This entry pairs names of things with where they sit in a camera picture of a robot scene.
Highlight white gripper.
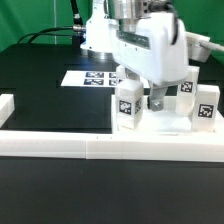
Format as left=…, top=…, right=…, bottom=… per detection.
left=109, top=12, right=188, bottom=111

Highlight white square table top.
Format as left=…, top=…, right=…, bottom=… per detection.
left=111, top=94, right=224, bottom=136

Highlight white sheet with AprilTags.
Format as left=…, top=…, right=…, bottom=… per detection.
left=61, top=70, right=151, bottom=89

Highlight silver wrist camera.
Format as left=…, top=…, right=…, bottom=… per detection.
left=186, top=32, right=211, bottom=62

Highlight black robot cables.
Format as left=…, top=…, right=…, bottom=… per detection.
left=17, top=0, right=88, bottom=45

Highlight white U-shaped fence wall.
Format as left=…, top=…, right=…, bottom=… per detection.
left=0, top=93, right=224, bottom=163

